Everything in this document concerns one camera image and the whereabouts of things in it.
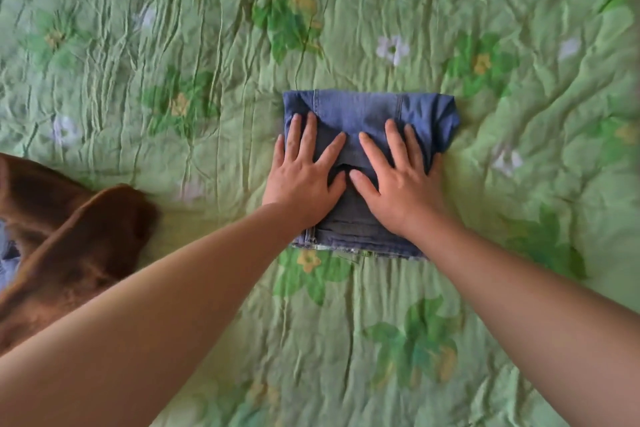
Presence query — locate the person's right hand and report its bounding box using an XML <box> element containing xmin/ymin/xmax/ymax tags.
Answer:
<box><xmin>349</xmin><ymin>119</ymin><xmax>449</xmax><ymax>240</ymax></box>

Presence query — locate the person's left hand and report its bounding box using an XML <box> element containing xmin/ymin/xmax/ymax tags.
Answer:
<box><xmin>261</xmin><ymin>111</ymin><xmax>349</xmax><ymax>230</ymax></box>

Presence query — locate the brown fleece garment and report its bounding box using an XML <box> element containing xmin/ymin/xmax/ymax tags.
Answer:
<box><xmin>0</xmin><ymin>152</ymin><xmax>161</xmax><ymax>355</ymax></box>

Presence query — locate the person's right forearm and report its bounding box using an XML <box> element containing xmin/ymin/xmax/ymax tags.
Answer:
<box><xmin>407</xmin><ymin>213</ymin><xmax>640</xmax><ymax>427</ymax></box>

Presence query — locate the person's left forearm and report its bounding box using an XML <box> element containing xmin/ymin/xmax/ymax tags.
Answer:
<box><xmin>0</xmin><ymin>203</ymin><xmax>311</xmax><ymax>427</ymax></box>

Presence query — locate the green floral bedsheet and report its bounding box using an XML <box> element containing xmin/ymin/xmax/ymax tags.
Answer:
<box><xmin>0</xmin><ymin>0</ymin><xmax>640</xmax><ymax>427</ymax></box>

